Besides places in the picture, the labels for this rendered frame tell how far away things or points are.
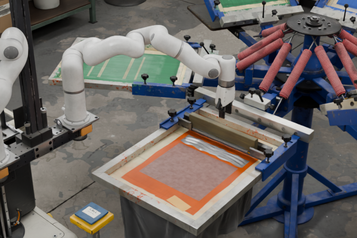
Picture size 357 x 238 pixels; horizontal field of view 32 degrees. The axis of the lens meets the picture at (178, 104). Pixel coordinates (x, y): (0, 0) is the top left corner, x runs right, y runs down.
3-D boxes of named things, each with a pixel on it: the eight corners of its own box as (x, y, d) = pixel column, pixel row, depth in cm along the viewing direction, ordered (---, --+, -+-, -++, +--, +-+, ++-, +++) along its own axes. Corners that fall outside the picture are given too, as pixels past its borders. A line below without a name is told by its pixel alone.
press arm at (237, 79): (96, 79, 379) (96, 70, 376) (99, 75, 384) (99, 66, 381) (304, 95, 364) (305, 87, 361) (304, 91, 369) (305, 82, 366)
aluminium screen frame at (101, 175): (196, 236, 248) (197, 229, 246) (91, 179, 279) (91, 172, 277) (294, 149, 302) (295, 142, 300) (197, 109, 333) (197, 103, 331)
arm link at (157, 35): (121, 55, 271) (121, 41, 283) (164, 75, 277) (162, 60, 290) (139, 24, 264) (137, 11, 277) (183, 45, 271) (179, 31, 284)
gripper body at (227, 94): (226, 75, 293) (224, 95, 298) (213, 83, 286) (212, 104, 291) (239, 79, 289) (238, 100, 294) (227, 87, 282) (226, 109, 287)
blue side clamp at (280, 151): (263, 181, 281) (264, 169, 278) (253, 177, 284) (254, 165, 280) (296, 152, 302) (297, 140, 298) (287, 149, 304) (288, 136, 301)
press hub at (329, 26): (302, 238, 387) (331, 37, 319) (248, 212, 408) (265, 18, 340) (330, 206, 413) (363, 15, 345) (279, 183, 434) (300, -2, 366)
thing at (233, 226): (196, 289, 281) (199, 215, 259) (190, 285, 283) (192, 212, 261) (252, 234, 312) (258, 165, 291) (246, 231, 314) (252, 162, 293)
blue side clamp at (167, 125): (167, 138, 311) (167, 126, 307) (159, 135, 313) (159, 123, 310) (203, 114, 331) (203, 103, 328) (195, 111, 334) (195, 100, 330)
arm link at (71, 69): (62, 95, 276) (59, 62, 268) (64, 81, 287) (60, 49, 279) (84, 94, 277) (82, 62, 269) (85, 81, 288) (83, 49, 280)
